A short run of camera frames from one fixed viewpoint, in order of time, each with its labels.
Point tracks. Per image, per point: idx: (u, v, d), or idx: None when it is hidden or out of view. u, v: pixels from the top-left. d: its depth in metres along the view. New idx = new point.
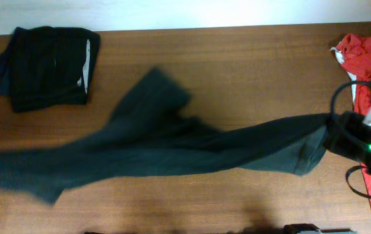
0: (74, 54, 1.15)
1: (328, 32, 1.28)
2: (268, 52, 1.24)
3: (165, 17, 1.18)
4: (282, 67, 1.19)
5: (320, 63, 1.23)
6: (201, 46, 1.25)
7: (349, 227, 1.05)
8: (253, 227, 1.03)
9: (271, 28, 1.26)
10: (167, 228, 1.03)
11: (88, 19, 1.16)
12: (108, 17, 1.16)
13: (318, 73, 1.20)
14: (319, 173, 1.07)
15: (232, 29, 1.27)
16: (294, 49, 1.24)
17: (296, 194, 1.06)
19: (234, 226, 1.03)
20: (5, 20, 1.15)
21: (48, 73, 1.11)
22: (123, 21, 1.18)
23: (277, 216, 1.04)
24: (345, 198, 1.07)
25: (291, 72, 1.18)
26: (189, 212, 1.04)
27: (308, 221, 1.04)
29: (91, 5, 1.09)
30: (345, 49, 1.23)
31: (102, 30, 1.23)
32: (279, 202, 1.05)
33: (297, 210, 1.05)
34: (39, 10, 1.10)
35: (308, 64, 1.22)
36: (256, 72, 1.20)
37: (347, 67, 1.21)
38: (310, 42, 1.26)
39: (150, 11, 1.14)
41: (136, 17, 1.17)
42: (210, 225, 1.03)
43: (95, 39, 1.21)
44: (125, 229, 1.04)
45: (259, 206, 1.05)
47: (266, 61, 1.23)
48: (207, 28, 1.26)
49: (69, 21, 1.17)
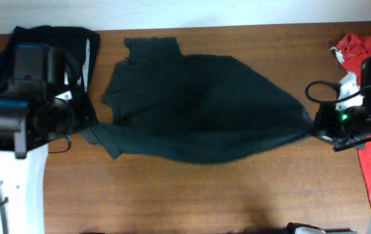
0: (75, 54, 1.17)
1: (329, 31, 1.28)
2: (268, 52, 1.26)
3: (167, 18, 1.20)
4: (280, 68, 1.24)
5: (319, 64, 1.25)
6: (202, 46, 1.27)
7: (348, 227, 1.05)
8: (253, 227, 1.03)
9: (271, 28, 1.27)
10: (168, 228, 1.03)
11: (88, 18, 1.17)
12: (111, 17, 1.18)
13: (317, 74, 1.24)
14: (319, 172, 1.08)
15: (234, 28, 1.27)
16: (294, 49, 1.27)
17: (296, 194, 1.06)
19: (234, 227, 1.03)
20: (6, 17, 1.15)
21: None
22: (125, 20, 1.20)
23: (277, 217, 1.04)
24: (345, 198, 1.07)
25: (289, 75, 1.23)
26: (189, 212, 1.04)
27: (308, 221, 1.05)
29: (91, 5, 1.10)
30: (345, 49, 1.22)
31: (104, 29, 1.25)
32: (280, 202, 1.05)
33: (297, 210, 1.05)
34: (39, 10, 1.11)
35: (307, 64, 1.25)
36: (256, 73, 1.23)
37: (347, 67, 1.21)
38: (310, 41, 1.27)
39: (153, 11, 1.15)
41: (137, 17, 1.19)
42: (210, 225, 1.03)
43: (95, 39, 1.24)
44: (125, 230, 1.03)
45: (259, 206, 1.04)
47: (265, 61, 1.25)
48: (210, 27, 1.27)
49: (69, 21, 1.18)
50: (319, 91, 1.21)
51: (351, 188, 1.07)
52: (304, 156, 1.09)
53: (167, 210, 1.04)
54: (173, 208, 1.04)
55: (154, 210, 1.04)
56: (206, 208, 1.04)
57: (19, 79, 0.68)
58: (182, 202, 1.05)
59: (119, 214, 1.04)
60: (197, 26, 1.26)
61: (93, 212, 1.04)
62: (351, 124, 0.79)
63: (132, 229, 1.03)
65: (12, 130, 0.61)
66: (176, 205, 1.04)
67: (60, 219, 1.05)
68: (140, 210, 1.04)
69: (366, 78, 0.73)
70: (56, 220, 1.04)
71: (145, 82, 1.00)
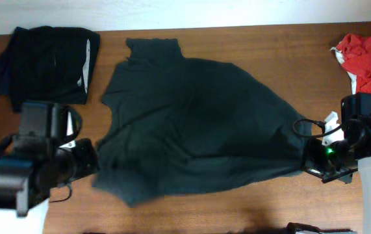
0: (74, 54, 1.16)
1: (328, 32, 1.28)
2: (268, 52, 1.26)
3: (166, 18, 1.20)
4: (280, 67, 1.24)
5: (320, 63, 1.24)
6: (201, 45, 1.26)
7: (349, 227, 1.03)
8: (253, 227, 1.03)
9: (269, 28, 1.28)
10: (168, 228, 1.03)
11: (88, 19, 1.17)
12: (111, 17, 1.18)
13: (318, 73, 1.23)
14: None
15: (232, 28, 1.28)
16: (294, 49, 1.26)
17: (295, 194, 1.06)
19: (234, 226, 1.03)
20: (7, 18, 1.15)
21: (49, 73, 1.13)
22: (125, 20, 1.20)
23: (277, 217, 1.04)
24: (346, 198, 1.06)
25: (289, 74, 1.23)
26: (189, 212, 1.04)
27: (308, 221, 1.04)
29: (91, 4, 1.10)
30: (345, 49, 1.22)
31: (104, 29, 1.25)
32: (279, 202, 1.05)
33: (297, 210, 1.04)
34: (39, 10, 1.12)
35: (307, 63, 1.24)
36: (255, 73, 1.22)
37: (347, 67, 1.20)
38: (310, 42, 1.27)
39: (152, 11, 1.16)
41: (137, 18, 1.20)
42: (210, 225, 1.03)
43: (95, 39, 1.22)
44: (125, 229, 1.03)
45: (258, 205, 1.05)
47: (266, 60, 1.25)
48: (208, 28, 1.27)
49: (69, 21, 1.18)
50: (320, 91, 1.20)
51: (351, 188, 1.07)
52: None
53: (167, 210, 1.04)
54: (173, 208, 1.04)
55: (154, 210, 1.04)
56: (206, 207, 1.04)
57: (22, 132, 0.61)
58: (182, 202, 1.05)
59: (119, 214, 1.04)
60: (195, 26, 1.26)
61: (93, 212, 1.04)
62: (338, 158, 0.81)
63: (131, 229, 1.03)
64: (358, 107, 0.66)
65: (15, 190, 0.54)
66: (176, 205, 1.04)
67: (58, 219, 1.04)
68: (140, 210, 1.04)
69: (345, 116, 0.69)
70: (56, 220, 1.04)
71: (149, 89, 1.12)
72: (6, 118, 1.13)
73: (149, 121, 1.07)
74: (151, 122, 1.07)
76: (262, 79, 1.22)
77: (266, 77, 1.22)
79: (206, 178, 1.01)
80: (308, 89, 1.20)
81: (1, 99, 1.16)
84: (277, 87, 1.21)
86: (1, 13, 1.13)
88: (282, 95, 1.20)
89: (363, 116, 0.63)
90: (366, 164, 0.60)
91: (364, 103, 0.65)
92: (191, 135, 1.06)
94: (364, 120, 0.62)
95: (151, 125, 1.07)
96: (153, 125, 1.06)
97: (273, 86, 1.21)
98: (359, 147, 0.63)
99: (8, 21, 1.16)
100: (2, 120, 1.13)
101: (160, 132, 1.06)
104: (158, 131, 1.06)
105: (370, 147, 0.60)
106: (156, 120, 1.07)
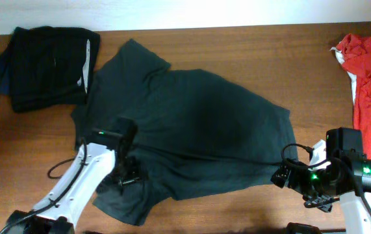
0: (74, 54, 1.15)
1: (327, 32, 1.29)
2: (268, 52, 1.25)
3: (167, 19, 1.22)
4: (281, 67, 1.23)
5: (320, 63, 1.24)
6: (202, 45, 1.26)
7: None
8: (253, 227, 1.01)
9: (270, 28, 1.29)
10: (167, 228, 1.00)
11: (88, 19, 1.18)
12: (110, 17, 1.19)
13: (318, 73, 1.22)
14: None
15: (232, 29, 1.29)
16: (294, 49, 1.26)
17: (296, 194, 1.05)
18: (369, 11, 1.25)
19: (234, 226, 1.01)
20: (8, 18, 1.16)
21: (47, 73, 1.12)
22: (125, 21, 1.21)
23: (277, 217, 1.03)
24: None
25: (289, 73, 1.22)
26: (189, 212, 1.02)
27: (308, 221, 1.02)
29: (91, 4, 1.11)
30: (345, 49, 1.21)
31: (105, 30, 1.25)
32: (280, 202, 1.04)
33: (297, 210, 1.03)
34: (39, 10, 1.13)
35: (307, 63, 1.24)
36: (256, 72, 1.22)
37: (347, 67, 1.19)
38: (309, 41, 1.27)
39: (153, 11, 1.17)
41: (137, 18, 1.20)
42: (210, 225, 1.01)
43: (95, 39, 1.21)
44: (124, 230, 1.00)
45: (258, 205, 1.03)
47: (266, 60, 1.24)
48: (210, 28, 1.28)
49: (69, 21, 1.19)
50: (321, 91, 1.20)
51: None
52: (304, 156, 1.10)
53: (167, 210, 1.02)
54: (173, 208, 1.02)
55: (154, 211, 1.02)
56: (206, 207, 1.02)
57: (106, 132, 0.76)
58: (182, 202, 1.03)
59: None
60: (197, 26, 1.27)
61: (92, 212, 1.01)
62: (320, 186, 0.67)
63: (130, 230, 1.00)
64: (340, 139, 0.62)
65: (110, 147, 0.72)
66: (176, 205, 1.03)
67: None
68: None
69: (329, 150, 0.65)
70: None
71: (141, 92, 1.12)
72: (4, 118, 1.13)
73: (145, 123, 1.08)
74: (144, 125, 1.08)
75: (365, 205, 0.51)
76: (263, 79, 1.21)
77: (266, 75, 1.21)
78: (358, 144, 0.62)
79: (199, 182, 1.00)
80: (308, 88, 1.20)
81: (0, 99, 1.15)
84: (277, 87, 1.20)
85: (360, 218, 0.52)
86: (2, 13, 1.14)
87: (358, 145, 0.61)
88: (282, 94, 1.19)
89: (342, 156, 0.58)
90: (346, 197, 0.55)
91: (348, 137, 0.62)
92: (184, 138, 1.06)
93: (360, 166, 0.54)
94: (343, 158, 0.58)
95: (149, 127, 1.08)
96: (147, 129, 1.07)
97: (273, 85, 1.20)
98: (342, 184, 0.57)
99: (7, 21, 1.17)
100: (0, 121, 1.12)
101: (154, 134, 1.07)
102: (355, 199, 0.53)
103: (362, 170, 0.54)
104: (156, 133, 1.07)
105: (347, 183, 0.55)
106: (150, 124, 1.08)
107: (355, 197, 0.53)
